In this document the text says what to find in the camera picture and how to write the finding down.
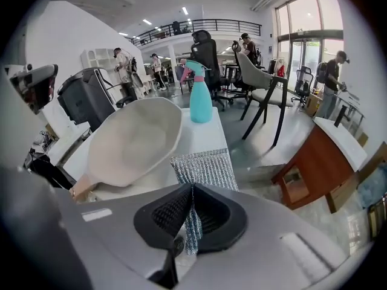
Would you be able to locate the brown wooden cabinet, white top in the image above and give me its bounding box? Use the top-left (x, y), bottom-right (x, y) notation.
top-left (271, 116), bottom-right (369, 211)

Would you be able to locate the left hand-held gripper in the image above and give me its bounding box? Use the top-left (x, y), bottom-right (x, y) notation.
top-left (8, 64), bottom-right (59, 115)

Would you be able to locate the black balcony railing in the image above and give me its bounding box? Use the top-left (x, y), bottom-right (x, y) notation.
top-left (131, 18), bottom-right (262, 47)

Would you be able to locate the black mesh office chair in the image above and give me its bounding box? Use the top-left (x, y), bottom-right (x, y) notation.
top-left (290, 65), bottom-right (314, 108)

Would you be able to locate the cardboard box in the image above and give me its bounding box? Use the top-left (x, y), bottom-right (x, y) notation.
top-left (304, 91), bottom-right (324, 117)

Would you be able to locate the black high-back office chair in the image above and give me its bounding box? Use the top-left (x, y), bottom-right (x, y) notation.
top-left (190, 30), bottom-right (235, 112)

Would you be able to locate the clothes rack with red garment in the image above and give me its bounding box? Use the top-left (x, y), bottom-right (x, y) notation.
top-left (268, 56), bottom-right (287, 79)

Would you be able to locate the silver mesh scrubber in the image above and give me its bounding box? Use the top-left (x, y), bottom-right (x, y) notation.
top-left (169, 148), bottom-right (239, 256)

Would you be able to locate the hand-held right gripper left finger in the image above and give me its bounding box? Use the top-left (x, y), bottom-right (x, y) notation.
top-left (56, 182), bottom-right (194, 290)

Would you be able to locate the white shelf cabinet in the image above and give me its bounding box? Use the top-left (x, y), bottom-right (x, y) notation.
top-left (80, 47), bottom-right (119, 72)

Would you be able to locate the glass entrance door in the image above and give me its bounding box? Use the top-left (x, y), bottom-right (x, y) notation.
top-left (287, 30), bottom-right (324, 92)

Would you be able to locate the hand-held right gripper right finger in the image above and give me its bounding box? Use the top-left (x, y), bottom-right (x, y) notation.
top-left (181, 183), bottom-right (373, 290)

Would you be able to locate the grey chair with black legs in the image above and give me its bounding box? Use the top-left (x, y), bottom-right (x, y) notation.
top-left (235, 51), bottom-right (294, 147)

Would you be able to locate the black bin with grey lid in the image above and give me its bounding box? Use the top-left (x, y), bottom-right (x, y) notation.
top-left (56, 67), bottom-right (117, 132)

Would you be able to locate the teal spray bottle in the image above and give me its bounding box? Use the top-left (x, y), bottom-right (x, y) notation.
top-left (180, 58), bottom-right (214, 124)

